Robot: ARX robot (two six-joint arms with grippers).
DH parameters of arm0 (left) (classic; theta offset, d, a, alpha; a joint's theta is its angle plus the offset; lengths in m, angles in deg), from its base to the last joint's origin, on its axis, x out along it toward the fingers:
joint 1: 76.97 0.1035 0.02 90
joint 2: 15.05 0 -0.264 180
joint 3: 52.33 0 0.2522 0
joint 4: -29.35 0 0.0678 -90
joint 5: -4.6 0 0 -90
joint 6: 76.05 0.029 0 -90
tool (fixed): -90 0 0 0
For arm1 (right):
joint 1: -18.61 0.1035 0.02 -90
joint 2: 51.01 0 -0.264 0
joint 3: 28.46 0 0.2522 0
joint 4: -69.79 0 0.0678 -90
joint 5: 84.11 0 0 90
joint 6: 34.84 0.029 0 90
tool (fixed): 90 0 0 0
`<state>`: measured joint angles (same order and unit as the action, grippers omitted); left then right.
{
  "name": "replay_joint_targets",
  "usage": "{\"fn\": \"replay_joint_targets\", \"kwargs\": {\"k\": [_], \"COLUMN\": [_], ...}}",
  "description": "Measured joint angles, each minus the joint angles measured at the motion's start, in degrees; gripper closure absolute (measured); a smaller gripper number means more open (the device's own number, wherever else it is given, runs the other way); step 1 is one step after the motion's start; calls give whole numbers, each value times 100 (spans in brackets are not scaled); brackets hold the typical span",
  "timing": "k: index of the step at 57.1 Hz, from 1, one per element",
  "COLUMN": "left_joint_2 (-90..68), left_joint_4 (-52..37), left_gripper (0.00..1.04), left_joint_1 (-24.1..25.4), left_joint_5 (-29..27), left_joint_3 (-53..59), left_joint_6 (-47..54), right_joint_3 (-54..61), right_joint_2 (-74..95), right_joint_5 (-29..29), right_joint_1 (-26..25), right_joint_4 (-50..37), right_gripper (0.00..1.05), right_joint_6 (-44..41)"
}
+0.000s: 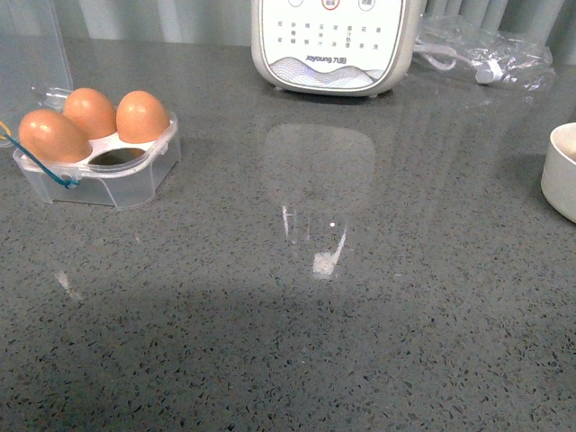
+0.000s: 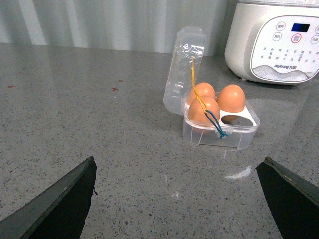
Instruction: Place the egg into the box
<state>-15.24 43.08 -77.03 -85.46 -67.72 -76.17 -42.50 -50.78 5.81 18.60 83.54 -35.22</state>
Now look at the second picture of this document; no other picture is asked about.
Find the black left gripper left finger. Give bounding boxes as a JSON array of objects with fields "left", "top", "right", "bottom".
[{"left": 0, "top": 157, "right": 97, "bottom": 239}]

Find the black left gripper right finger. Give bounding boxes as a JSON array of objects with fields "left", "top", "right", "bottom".
[{"left": 256, "top": 157, "right": 319, "bottom": 239}]

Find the clear plastic egg box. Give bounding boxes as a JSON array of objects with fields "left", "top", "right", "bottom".
[{"left": 163, "top": 26, "right": 260, "bottom": 149}]

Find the brown egg back right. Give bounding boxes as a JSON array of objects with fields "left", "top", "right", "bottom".
[{"left": 217, "top": 84, "right": 246, "bottom": 113}]

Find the brown egg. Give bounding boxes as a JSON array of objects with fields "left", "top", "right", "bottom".
[
  {"left": 187, "top": 96, "right": 220, "bottom": 127},
  {"left": 187, "top": 82, "right": 216, "bottom": 105},
  {"left": 217, "top": 84, "right": 246, "bottom": 113}
]

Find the brown egg front left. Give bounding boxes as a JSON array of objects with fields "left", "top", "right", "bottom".
[{"left": 187, "top": 96, "right": 220, "bottom": 127}]

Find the brown egg back left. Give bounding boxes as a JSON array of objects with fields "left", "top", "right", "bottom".
[{"left": 187, "top": 82, "right": 216, "bottom": 105}]

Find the blue rubber band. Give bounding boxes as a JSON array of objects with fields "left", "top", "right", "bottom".
[{"left": 204, "top": 110, "right": 229, "bottom": 139}]

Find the white Joyoung cooker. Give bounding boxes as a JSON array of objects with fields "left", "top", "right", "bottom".
[{"left": 224, "top": 0, "right": 319, "bottom": 85}]

